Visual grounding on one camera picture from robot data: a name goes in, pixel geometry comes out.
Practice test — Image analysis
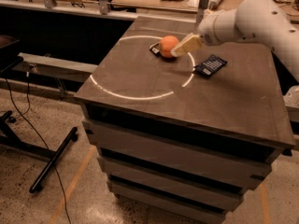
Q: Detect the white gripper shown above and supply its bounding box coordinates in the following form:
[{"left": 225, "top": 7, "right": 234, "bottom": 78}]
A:
[{"left": 171, "top": 9, "right": 233, "bottom": 57}]

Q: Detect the orange fruit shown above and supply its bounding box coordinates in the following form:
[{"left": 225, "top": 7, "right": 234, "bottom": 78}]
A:
[{"left": 158, "top": 35, "right": 179, "bottom": 58}]

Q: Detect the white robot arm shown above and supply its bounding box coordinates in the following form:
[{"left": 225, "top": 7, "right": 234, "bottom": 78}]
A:
[{"left": 171, "top": 0, "right": 299, "bottom": 80}]

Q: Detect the blue rxbar wrapper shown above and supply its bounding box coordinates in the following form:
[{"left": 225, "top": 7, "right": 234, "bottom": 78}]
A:
[{"left": 194, "top": 54, "right": 227, "bottom": 77}]

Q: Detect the black rxbar chocolate wrapper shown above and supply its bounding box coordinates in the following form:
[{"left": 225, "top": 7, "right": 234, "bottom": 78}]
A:
[{"left": 149, "top": 43, "right": 161, "bottom": 57}]

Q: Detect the grey drawer cabinet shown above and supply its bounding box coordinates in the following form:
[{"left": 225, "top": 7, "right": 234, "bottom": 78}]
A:
[{"left": 76, "top": 17, "right": 294, "bottom": 224}]

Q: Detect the grey metal rail beam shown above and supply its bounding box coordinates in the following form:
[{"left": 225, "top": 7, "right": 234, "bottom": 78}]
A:
[{"left": 14, "top": 53, "right": 96, "bottom": 83}]

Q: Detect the black floor cable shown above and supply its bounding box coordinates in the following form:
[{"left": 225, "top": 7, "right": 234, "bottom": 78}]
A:
[{"left": 4, "top": 68, "right": 73, "bottom": 224}]

